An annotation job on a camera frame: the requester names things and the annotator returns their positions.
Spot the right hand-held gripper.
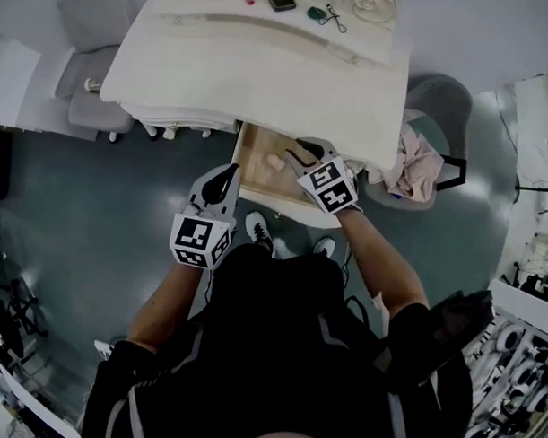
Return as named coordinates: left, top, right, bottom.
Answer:
left=281, top=135, right=367, bottom=216

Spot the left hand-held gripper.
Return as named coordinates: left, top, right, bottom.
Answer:
left=166, top=161, right=243, bottom=274

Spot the small white wooden drawer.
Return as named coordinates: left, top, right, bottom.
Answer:
left=228, top=120, right=350, bottom=231

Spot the black eyelash curler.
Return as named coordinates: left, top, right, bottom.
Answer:
left=318, top=3, right=350, bottom=36

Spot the person's right forearm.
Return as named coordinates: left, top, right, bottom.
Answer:
left=332, top=209, right=433, bottom=317

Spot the person's left forearm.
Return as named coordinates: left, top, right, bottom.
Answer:
left=126, top=257, right=211, bottom=354

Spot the cream vanity dressing table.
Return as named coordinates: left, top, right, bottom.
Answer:
left=98, top=0, right=413, bottom=172

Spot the person's left shoe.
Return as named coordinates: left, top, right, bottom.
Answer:
left=243, top=211, right=279, bottom=258

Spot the person's shoe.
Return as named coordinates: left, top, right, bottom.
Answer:
left=243, top=211, right=279, bottom=258
left=311, top=234, right=338, bottom=258

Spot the person's right shoe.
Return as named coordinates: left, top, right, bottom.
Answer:
left=311, top=234, right=338, bottom=258

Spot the pink cloth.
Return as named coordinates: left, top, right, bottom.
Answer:
left=381, top=107, right=448, bottom=204

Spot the grey round chair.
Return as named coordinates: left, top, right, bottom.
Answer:
left=359, top=71, right=475, bottom=215

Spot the light grey office chair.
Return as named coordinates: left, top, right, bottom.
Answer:
left=50, top=0, right=139, bottom=145

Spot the person's black clothing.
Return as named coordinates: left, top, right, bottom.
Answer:
left=81, top=239, right=479, bottom=438

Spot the black standing fan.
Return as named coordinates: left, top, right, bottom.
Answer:
left=512, top=180, right=548, bottom=215

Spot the black flat device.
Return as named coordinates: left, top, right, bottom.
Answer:
left=422, top=288, right=497, bottom=384

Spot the white table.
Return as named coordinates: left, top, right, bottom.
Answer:
left=488, top=276, right=548, bottom=323

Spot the group of white round devices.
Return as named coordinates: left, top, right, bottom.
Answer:
left=461, top=317, right=548, bottom=438

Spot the black angular frame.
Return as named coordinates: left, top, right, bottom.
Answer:
left=436, top=153, right=469, bottom=194

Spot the oval mirror white carved frame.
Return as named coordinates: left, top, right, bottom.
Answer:
left=325, top=0, right=402, bottom=29

